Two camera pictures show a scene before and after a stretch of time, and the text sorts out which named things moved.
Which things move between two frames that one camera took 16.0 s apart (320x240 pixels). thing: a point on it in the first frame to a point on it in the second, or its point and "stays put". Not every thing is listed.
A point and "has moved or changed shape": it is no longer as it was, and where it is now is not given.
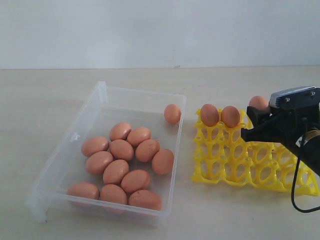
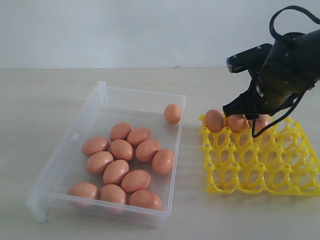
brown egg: x=94 y=144 stays put
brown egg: x=172 y=113 stays put
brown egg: x=121 y=149 stays put
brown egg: x=136 y=135 stays put
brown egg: x=120 y=131 stays put
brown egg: x=146 y=149 stays put
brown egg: x=115 y=171 stays put
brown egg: x=230 y=116 has moved or changed shape
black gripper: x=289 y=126 to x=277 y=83
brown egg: x=209 y=114 has moved or changed shape
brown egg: x=259 y=102 has moved or changed shape
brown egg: x=83 y=189 stays put
